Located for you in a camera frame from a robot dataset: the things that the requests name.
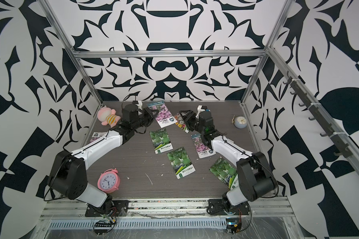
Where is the mixed colour flower seed packet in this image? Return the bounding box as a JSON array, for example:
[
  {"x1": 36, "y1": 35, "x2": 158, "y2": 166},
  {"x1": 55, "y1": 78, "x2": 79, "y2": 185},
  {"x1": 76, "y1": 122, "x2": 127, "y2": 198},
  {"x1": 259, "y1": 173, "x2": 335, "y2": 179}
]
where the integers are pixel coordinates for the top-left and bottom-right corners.
[{"x1": 174, "y1": 113, "x2": 189, "y2": 133}]

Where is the pink flower seed packet teal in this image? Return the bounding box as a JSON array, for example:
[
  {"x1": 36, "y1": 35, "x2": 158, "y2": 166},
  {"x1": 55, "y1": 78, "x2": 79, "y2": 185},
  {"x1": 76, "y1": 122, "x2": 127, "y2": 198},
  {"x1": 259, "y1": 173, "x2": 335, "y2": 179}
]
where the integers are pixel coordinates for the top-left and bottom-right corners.
[{"x1": 148, "y1": 101, "x2": 177, "y2": 128}]

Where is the green melon seed packet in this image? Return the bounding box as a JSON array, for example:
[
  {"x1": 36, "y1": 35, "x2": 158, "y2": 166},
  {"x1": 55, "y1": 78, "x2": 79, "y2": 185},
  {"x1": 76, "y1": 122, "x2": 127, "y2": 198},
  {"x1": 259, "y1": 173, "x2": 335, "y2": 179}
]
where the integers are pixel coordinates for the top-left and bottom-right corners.
[
  {"x1": 209, "y1": 157, "x2": 239, "y2": 190},
  {"x1": 150, "y1": 128, "x2": 173, "y2": 154},
  {"x1": 167, "y1": 147, "x2": 196, "y2": 179}
]

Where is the pink flower seed packet white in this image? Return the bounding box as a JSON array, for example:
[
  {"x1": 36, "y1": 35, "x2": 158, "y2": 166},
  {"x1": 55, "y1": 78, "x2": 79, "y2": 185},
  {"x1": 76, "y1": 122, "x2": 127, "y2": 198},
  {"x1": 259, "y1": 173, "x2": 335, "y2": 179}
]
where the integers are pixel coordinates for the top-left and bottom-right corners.
[{"x1": 191, "y1": 134, "x2": 216, "y2": 159}]

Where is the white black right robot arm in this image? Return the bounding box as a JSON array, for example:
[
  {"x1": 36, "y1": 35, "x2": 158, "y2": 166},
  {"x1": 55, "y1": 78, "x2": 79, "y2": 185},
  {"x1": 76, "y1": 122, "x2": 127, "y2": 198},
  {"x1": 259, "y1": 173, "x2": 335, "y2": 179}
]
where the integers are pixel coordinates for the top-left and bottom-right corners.
[{"x1": 179, "y1": 109, "x2": 278, "y2": 209}]

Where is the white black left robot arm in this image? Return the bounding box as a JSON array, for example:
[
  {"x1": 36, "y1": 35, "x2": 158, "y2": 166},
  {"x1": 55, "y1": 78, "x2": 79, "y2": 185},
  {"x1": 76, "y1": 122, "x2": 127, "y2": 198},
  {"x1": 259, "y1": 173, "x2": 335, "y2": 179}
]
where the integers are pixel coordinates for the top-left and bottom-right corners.
[{"x1": 47, "y1": 104, "x2": 159, "y2": 208}]

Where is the orange flower seed packet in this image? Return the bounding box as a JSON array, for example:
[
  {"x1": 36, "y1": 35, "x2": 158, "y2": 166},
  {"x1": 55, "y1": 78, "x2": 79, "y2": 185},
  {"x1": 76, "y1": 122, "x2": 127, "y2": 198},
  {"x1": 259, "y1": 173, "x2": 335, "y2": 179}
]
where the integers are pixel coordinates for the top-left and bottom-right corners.
[{"x1": 89, "y1": 132, "x2": 108, "y2": 143}]

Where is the pink striped plush toy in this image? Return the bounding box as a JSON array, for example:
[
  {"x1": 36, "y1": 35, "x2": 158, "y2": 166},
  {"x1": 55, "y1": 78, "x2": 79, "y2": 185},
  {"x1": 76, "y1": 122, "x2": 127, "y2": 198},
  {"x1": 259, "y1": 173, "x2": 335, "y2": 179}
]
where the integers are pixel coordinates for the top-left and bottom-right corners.
[{"x1": 97, "y1": 107, "x2": 121, "y2": 127}]

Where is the small white round clock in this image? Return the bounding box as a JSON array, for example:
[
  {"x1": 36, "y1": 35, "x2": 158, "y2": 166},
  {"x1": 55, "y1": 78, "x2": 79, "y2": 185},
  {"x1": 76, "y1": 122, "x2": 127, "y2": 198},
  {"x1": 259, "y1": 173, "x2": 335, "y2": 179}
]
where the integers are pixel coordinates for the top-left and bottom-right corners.
[{"x1": 232, "y1": 116, "x2": 247, "y2": 129}]

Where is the pink alarm clock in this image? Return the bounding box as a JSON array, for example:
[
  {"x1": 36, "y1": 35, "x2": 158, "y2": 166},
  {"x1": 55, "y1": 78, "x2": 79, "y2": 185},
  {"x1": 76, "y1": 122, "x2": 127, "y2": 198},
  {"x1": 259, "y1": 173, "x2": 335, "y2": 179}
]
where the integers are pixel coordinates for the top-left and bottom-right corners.
[{"x1": 97, "y1": 168, "x2": 120, "y2": 194}]

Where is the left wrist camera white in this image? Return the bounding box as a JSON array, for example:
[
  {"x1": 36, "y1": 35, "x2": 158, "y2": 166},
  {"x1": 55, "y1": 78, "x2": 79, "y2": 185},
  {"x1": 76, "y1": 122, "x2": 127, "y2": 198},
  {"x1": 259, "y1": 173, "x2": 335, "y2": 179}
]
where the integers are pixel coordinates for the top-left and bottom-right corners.
[{"x1": 132, "y1": 101, "x2": 143, "y2": 110}]

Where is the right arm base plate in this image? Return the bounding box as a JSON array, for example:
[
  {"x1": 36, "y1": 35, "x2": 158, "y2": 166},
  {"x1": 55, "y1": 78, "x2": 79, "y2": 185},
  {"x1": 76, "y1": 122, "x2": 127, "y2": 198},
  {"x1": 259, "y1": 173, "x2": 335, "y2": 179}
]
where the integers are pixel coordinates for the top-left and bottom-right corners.
[{"x1": 206, "y1": 199, "x2": 250, "y2": 216}]

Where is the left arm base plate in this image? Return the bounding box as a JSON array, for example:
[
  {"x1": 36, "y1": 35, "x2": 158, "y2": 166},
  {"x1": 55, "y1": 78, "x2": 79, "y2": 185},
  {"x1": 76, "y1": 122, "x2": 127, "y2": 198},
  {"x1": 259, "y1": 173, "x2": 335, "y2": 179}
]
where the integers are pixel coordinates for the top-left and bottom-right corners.
[{"x1": 85, "y1": 200, "x2": 130, "y2": 218}]

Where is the right circuit board with wires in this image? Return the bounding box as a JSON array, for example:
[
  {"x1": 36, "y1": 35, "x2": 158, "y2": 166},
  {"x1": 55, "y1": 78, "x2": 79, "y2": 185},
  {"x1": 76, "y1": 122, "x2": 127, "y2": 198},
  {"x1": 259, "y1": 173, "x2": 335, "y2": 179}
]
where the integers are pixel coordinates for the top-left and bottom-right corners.
[{"x1": 226, "y1": 218, "x2": 242, "y2": 234}]

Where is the circuit board with wires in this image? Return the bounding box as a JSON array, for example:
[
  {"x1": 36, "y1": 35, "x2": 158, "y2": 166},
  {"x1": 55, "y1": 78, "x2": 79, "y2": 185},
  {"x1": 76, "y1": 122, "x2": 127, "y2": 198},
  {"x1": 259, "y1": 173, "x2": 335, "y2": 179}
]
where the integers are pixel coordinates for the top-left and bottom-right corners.
[
  {"x1": 226, "y1": 218, "x2": 242, "y2": 234},
  {"x1": 92, "y1": 216, "x2": 117, "y2": 235}
]

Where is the left circuit board with wires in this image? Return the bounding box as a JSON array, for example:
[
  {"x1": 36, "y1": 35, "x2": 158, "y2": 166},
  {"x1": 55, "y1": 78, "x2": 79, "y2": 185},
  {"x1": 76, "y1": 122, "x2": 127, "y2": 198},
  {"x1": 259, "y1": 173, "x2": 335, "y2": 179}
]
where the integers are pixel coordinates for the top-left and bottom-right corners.
[{"x1": 92, "y1": 216, "x2": 117, "y2": 235}]

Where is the black wall hook rack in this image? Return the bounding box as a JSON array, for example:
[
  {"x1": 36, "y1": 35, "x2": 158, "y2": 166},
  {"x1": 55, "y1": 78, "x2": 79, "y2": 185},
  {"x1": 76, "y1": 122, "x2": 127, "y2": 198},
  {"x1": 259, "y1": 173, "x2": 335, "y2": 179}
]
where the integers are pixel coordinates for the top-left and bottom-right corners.
[{"x1": 284, "y1": 71, "x2": 354, "y2": 158}]

